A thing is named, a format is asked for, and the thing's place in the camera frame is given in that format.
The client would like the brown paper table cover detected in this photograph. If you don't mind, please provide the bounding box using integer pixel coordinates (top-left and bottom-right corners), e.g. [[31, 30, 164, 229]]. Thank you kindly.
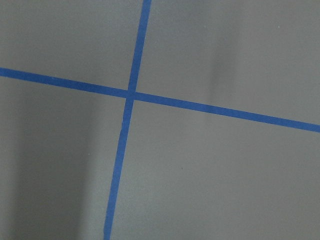
[[0, 0, 320, 240]]

